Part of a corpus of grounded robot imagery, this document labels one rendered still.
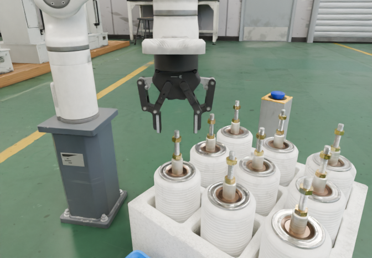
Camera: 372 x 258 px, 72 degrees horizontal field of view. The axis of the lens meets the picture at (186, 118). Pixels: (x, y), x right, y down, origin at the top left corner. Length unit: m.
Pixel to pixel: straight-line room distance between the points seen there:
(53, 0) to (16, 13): 2.37
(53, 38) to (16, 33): 2.38
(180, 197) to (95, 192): 0.30
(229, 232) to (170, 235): 0.11
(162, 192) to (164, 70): 0.24
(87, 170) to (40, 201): 0.29
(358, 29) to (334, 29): 0.42
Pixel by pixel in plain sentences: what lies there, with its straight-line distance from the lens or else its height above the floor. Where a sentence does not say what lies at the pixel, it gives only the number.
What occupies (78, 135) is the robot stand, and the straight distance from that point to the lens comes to 0.65.
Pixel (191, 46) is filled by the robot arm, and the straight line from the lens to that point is 0.37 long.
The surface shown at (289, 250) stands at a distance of 0.42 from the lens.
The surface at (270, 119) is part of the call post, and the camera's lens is 0.80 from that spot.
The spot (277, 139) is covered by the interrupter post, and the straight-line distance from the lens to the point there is 0.65.
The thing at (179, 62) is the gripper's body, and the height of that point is 0.48.
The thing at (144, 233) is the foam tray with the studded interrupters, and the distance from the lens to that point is 0.59.
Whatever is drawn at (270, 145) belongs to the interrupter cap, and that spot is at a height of 0.25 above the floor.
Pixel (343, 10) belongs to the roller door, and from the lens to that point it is 5.76.
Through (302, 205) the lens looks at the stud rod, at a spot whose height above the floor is 0.30.
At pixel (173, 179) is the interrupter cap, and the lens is 0.51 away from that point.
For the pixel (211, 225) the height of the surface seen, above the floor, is 0.22.
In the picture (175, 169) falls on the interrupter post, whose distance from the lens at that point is 0.52.
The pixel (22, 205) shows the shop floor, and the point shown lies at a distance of 0.97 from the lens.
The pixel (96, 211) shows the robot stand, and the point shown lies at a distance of 0.78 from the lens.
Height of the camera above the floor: 0.55
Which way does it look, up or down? 23 degrees down
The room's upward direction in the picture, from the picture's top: straight up
